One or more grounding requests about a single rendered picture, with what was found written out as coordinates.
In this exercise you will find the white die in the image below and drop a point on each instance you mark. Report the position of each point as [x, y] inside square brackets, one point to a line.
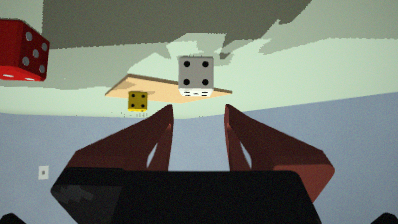
[196, 76]

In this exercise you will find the yellow die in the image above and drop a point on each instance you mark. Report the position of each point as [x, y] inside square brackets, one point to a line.
[137, 101]

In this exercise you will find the red die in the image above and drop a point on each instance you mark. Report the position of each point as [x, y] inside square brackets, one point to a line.
[23, 52]

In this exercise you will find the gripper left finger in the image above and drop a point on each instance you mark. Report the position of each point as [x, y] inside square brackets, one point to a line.
[130, 148]

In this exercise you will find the tan mat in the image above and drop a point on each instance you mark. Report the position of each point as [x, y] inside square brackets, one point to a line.
[158, 89]

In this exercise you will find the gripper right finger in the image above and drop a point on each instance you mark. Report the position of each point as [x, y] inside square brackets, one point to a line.
[271, 149]

